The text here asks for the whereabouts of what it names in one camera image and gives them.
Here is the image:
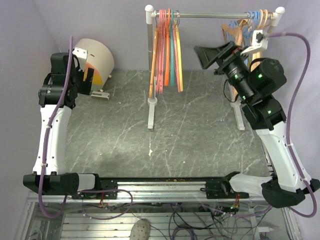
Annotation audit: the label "metal clothes rack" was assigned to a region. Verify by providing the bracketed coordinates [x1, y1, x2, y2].
[145, 4, 285, 131]

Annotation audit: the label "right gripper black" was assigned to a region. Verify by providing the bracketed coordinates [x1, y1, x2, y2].
[192, 40, 253, 102]

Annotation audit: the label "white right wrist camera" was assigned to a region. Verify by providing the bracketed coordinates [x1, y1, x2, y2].
[241, 29, 268, 55]

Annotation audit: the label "hung blue hangers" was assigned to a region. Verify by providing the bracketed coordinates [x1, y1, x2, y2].
[228, 11, 261, 68]

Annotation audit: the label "white perforated shoe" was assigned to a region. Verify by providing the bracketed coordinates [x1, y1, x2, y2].
[129, 219, 151, 240]

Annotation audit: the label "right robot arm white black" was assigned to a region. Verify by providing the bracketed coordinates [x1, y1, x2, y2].
[194, 41, 320, 208]

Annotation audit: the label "brown wooden hanger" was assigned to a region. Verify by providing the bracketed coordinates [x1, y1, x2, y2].
[149, 26, 158, 99]

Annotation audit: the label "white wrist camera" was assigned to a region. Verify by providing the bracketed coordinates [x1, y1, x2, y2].
[241, 29, 268, 55]
[72, 46, 88, 69]

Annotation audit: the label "pink plastic curved hanger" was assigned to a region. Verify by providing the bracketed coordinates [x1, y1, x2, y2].
[171, 10, 181, 93]

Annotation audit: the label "round beige drawer box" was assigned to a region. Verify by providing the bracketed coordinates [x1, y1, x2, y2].
[73, 38, 115, 92]

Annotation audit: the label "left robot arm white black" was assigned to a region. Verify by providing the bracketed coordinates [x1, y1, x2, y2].
[23, 52, 102, 199]

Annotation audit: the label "hung beige hangers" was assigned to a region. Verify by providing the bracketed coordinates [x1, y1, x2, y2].
[246, 9, 275, 66]

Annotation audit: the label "teal plastic hanger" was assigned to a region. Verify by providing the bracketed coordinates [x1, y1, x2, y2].
[168, 9, 176, 87]

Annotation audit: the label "aluminium mounting rail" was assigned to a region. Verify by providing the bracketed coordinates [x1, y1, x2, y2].
[42, 181, 265, 204]

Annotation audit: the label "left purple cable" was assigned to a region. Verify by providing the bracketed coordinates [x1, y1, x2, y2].
[37, 35, 75, 219]

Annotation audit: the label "orange plastic hanger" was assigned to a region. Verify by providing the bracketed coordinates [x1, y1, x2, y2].
[164, 8, 171, 87]

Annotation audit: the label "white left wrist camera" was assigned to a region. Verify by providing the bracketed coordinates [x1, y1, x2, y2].
[72, 46, 88, 69]

